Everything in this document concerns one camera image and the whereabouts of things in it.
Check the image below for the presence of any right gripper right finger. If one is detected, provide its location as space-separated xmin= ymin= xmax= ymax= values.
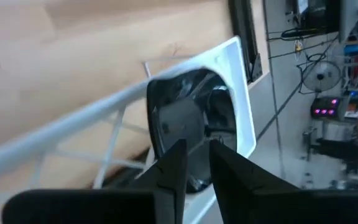
xmin=209 ymin=139 xmax=301 ymax=224

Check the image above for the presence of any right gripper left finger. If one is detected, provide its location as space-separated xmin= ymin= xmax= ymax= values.
xmin=129 ymin=139 xmax=188 ymax=224

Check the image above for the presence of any black screen on stand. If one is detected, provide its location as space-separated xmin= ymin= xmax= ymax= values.
xmin=286 ymin=0 xmax=342 ymax=35

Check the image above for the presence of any black aluminium table frame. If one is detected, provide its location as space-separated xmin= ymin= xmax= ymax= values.
xmin=227 ymin=0 xmax=264 ymax=84

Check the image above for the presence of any white lattice wire rack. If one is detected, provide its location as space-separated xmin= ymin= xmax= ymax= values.
xmin=0 ymin=35 xmax=257 ymax=224

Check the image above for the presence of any grey floor fan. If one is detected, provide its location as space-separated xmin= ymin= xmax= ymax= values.
xmin=301 ymin=60 xmax=342 ymax=93

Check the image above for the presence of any black floor cable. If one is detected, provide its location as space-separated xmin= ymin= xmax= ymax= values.
xmin=255 ymin=34 xmax=340 ymax=141

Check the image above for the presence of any black device with pink lights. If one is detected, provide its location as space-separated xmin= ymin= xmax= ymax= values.
xmin=310 ymin=96 xmax=342 ymax=119

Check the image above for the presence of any wide black shallow plate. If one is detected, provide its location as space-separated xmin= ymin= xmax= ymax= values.
xmin=146 ymin=67 xmax=238 ymax=194

